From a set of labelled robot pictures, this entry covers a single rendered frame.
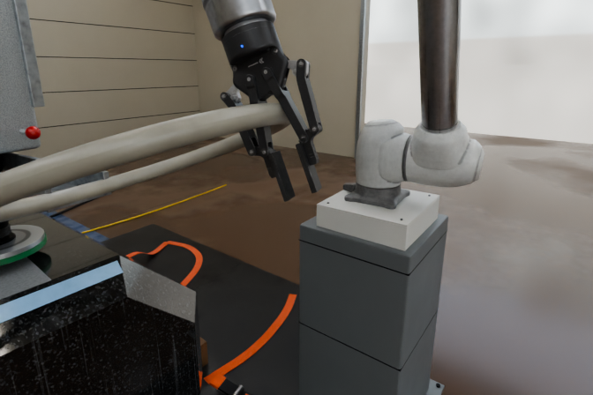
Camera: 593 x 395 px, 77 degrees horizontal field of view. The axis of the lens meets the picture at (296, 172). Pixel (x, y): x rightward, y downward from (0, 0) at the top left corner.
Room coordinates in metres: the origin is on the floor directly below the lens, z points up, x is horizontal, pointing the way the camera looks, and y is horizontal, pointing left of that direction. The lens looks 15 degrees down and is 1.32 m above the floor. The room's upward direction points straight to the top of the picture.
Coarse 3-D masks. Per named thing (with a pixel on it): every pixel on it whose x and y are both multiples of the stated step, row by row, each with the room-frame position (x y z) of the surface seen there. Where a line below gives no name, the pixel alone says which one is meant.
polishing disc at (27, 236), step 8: (16, 232) 0.97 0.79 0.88; (24, 232) 0.97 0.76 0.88; (32, 232) 0.97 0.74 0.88; (40, 232) 0.97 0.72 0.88; (16, 240) 0.92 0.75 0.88; (24, 240) 0.92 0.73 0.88; (32, 240) 0.92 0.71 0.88; (40, 240) 0.93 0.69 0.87; (0, 248) 0.87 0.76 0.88; (8, 248) 0.87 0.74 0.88; (16, 248) 0.87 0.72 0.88; (24, 248) 0.88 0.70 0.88; (0, 256) 0.83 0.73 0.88; (8, 256) 0.84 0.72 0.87
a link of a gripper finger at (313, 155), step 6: (306, 132) 0.50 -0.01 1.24; (318, 132) 0.50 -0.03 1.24; (312, 138) 0.50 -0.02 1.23; (306, 144) 0.50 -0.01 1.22; (312, 144) 0.50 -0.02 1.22; (306, 150) 0.50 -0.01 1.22; (312, 150) 0.49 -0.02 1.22; (306, 156) 0.49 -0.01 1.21; (312, 156) 0.49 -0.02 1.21; (318, 156) 0.50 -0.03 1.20; (312, 162) 0.49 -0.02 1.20; (318, 162) 0.50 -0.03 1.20
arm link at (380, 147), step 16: (368, 128) 1.22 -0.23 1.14; (384, 128) 1.19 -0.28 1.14; (400, 128) 1.20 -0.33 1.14; (368, 144) 1.19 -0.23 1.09; (384, 144) 1.17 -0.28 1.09; (400, 144) 1.16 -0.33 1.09; (368, 160) 1.19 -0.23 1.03; (384, 160) 1.16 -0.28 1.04; (400, 160) 1.14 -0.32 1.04; (368, 176) 1.19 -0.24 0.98; (384, 176) 1.17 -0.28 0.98; (400, 176) 1.15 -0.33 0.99
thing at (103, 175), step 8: (8, 160) 0.93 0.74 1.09; (16, 160) 0.91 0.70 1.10; (24, 160) 0.89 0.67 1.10; (32, 160) 0.87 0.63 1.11; (8, 168) 0.94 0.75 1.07; (88, 176) 0.75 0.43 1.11; (96, 176) 0.73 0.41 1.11; (104, 176) 0.72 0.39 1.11; (64, 184) 0.79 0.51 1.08; (72, 184) 0.78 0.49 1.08; (80, 184) 0.77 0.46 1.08; (40, 192) 0.63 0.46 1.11; (48, 192) 0.63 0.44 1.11; (80, 200) 0.67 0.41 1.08; (88, 200) 0.69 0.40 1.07; (56, 208) 0.64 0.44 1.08
